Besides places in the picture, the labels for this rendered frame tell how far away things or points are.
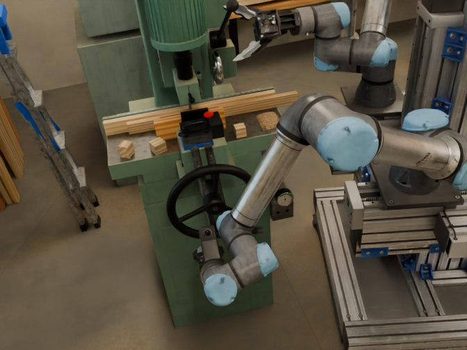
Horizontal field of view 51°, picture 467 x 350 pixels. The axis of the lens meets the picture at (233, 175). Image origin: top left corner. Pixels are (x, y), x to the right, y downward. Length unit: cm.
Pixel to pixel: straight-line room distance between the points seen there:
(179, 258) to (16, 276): 104
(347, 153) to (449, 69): 66
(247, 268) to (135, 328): 112
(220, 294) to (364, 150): 47
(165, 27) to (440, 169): 85
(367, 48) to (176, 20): 55
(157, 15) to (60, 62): 271
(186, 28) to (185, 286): 102
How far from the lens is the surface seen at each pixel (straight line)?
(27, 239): 286
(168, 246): 185
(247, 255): 124
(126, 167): 160
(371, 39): 152
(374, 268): 214
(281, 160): 121
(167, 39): 151
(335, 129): 105
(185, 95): 162
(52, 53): 413
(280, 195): 171
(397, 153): 120
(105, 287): 246
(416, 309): 204
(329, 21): 149
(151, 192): 168
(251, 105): 174
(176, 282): 200
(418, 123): 144
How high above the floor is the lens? 181
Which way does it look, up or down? 39 degrees down
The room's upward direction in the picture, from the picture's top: 6 degrees counter-clockwise
